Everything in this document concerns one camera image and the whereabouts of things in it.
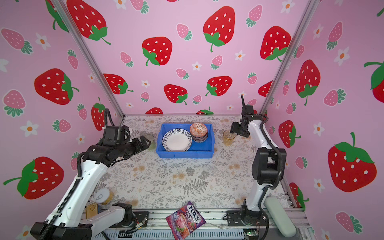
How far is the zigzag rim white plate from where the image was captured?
100 cm

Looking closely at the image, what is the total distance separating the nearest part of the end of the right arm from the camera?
67 cm

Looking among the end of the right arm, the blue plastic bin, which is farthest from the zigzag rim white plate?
the end of the right arm

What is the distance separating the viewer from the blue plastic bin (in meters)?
0.97
